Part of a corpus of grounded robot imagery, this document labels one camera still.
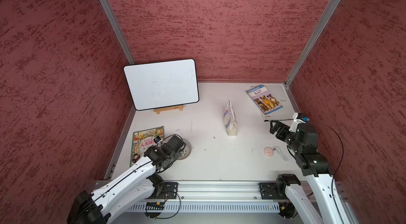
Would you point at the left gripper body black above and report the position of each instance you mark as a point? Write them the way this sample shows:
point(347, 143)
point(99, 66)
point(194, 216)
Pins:
point(174, 156)

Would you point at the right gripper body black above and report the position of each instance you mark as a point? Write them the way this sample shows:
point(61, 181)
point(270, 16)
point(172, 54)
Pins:
point(287, 135)

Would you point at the white patterned breakfast bowl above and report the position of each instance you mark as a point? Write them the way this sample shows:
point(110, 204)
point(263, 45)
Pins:
point(185, 150)

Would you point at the oats bag white purple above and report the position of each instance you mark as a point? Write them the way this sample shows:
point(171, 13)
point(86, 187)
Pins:
point(229, 119)

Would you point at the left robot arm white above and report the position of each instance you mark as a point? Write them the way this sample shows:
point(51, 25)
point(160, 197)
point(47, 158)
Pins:
point(139, 182)

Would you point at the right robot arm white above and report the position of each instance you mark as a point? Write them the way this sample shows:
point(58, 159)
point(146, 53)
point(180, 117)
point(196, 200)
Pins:
point(302, 139)

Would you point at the pink round case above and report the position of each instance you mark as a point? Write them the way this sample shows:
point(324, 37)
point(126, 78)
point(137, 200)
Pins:
point(268, 151)

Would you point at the dog book blue cover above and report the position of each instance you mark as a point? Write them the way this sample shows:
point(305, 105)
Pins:
point(264, 99)

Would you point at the colourful history magazine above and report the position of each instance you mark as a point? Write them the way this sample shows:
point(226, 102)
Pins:
point(142, 140)

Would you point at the wooden board stand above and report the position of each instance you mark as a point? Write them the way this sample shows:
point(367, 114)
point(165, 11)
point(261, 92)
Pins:
point(160, 110)

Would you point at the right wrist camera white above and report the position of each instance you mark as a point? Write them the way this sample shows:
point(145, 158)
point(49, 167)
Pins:
point(298, 118)

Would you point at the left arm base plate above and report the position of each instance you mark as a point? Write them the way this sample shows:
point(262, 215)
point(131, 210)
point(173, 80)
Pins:
point(166, 190)

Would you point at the aluminium front rail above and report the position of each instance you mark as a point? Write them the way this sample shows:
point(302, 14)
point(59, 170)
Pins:
point(212, 197)

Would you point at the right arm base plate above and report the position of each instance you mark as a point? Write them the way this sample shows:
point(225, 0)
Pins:
point(272, 191)

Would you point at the white board black frame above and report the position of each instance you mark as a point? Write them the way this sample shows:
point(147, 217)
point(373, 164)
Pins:
point(162, 84)

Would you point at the right aluminium corner post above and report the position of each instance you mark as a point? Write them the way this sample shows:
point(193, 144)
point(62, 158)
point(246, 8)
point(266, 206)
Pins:
point(321, 24)

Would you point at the aluminium corner post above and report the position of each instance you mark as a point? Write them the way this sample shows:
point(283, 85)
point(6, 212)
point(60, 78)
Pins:
point(321, 24)
point(108, 10)

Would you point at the left aluminium corner post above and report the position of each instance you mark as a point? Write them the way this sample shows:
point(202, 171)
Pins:
point(108, 10)

